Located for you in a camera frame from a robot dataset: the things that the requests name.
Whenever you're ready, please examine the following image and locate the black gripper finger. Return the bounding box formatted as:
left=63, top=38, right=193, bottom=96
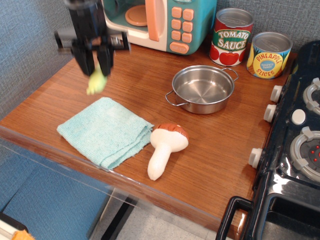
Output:
left=97, top=47, right=114, bottom=77
left=72, top=46, right=95, bottom=76

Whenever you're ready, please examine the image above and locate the light blue cloth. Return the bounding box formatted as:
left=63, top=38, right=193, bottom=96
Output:
left=57, top=97, right=154, bottom=170

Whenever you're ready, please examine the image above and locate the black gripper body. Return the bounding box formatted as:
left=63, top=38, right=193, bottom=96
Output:
left=54, top=0, right=131, bottom=53

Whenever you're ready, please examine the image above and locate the toy microwave teal and white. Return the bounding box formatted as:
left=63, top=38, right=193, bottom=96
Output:
left=102, top=0, right=217, bottom=56

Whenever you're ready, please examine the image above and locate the tomato sauce can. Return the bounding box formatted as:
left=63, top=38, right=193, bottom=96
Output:
left=209, top=7, right=254, bottom=67

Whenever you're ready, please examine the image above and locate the pineapple slices can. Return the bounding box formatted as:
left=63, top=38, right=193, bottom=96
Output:
left=246, top=32, right=293, bottom=80

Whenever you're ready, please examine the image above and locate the black toy stove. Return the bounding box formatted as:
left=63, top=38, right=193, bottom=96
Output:
left=216, top=40, right=320, bottom=240

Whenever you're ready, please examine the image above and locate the plush mushroom toy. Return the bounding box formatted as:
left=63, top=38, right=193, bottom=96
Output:
left=147, top=123, right=189, bottom=181

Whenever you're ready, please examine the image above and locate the spoon with yellow handle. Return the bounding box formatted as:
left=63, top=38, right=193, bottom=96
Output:
left=86, top=53, right=108, bottom=96

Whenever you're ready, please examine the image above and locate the small steel pot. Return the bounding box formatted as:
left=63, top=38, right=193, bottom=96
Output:
left=165, top=65, right=239, bottom=115

